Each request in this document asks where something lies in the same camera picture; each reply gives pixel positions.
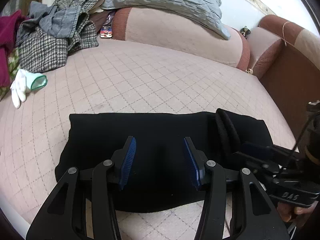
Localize dark brown garment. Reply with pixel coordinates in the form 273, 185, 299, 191
89, 9, 115, 34

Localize black cable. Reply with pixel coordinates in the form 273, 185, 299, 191
280, 115, 316, 175

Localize brown sofa armrest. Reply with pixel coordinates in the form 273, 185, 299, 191
257, 14, 320, 153

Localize white glove green cuff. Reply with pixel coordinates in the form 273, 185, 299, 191
10, 69, 48, 109

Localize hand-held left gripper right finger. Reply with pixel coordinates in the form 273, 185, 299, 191
184, 137, 290, 240

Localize colourful printed packet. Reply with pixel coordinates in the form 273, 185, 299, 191
100, 14, 115, 39

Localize pink checked sofa seat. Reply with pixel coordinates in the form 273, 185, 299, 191
0, 39, 300, 240

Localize grey quilted pillow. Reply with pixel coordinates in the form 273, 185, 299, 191
100, 0, 232, 40

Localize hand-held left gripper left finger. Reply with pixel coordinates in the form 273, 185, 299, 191
26, 136, 137, 240

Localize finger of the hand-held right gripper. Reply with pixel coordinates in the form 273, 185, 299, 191
232, 151, 280, 184
240, 141, 299, 160

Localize small pink red sofa cushion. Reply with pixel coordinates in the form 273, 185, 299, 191
246, 26, 284, 79

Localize person's right hand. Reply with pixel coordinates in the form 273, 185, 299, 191
277, 202, 320, 222

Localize black pants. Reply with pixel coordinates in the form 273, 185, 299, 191
54, 108, 273, 213

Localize houndstooth coat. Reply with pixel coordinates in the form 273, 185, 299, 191
16, 0, 110, 73

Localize grey denim garment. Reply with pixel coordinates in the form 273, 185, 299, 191
16, 1, 83, 40

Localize maroon garment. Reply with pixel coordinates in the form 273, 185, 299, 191
0, 9, 28, 87

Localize beige cord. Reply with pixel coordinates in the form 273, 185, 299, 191
282, 21, 295, 47

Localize green floral cloth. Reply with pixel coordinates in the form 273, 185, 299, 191
0, 47, 22, 100

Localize large pink red sofa cushion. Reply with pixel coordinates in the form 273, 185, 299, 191
111, 6, 250, 72

